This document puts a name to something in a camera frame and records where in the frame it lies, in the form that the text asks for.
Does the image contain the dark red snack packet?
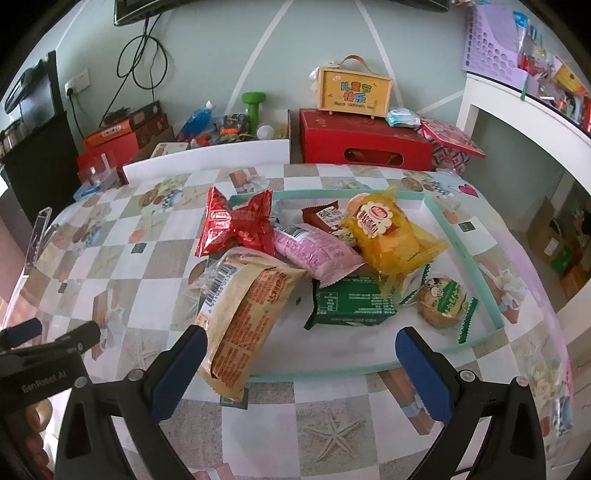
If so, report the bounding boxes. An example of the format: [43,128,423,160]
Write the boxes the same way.
[301,200,345,234]

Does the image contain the wall power socket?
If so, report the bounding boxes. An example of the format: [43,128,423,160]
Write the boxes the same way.
[64,68,91,97]

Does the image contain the orange beige bread packet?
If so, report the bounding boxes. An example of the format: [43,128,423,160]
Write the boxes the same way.
[195,247,307,402]

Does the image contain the black cable loop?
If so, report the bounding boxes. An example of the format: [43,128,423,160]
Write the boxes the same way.
[98,13,168,128]

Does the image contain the green dumbbell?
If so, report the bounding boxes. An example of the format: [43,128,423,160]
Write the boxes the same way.
[242,91,266,136]

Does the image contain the checkered patterned tablecloth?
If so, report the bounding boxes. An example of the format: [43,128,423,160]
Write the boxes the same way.
[8,165,573,479]

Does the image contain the light blue tissue pack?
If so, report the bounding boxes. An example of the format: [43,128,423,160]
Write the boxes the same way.
[385,107,422,129]

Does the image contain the yellow children's gift box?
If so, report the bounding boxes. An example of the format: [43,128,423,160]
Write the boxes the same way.
[311,55,393,118]

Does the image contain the large red gift box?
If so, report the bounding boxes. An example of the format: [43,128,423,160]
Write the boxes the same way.
[300,109,433,171]

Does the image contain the purple perforated organizer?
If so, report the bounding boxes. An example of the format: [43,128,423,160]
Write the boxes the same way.
[462,4,528,90]

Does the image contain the red patterned tin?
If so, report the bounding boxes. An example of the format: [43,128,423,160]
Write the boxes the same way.
[419,116,486,176]

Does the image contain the red box on floor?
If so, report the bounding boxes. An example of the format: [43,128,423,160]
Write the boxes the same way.
[76,133,142,184]

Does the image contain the red snack bag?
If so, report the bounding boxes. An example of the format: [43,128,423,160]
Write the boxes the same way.
[195,187,276,257]

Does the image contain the pink snack packet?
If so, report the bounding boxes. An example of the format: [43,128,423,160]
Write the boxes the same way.
[273,224,365,287]

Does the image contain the orange carton box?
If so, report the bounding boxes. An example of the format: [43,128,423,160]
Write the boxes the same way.
[83,118,132,149]

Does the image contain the clear plastic container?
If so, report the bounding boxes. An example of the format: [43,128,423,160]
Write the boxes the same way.
[73,153,121,201]

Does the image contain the pile of small toys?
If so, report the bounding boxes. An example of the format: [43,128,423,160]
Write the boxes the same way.
[189,113,256,149]

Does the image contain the yellow snack bag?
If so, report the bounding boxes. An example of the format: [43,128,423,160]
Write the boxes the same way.
[341,187,448,297]

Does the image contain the black tv cabinet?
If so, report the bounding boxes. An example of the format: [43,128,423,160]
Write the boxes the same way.
[1,51,80,222]

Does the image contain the white snack packet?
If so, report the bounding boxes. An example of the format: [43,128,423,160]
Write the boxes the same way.
[394,263,433,305]

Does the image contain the teal rimmed white tray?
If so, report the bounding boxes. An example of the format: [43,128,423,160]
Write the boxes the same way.
[249,192,504,382]

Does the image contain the green snack packet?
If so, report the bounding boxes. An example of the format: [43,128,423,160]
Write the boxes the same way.
[304,276,398,330]

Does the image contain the round cake green wrapper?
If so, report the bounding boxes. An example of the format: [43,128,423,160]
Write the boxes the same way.
[400,276,479,344]

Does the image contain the blue plastic bottle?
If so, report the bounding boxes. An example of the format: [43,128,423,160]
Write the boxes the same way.
[176,101,215,142]

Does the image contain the white shelf desk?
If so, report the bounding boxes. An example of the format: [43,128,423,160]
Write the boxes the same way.
[455,71,591,324]

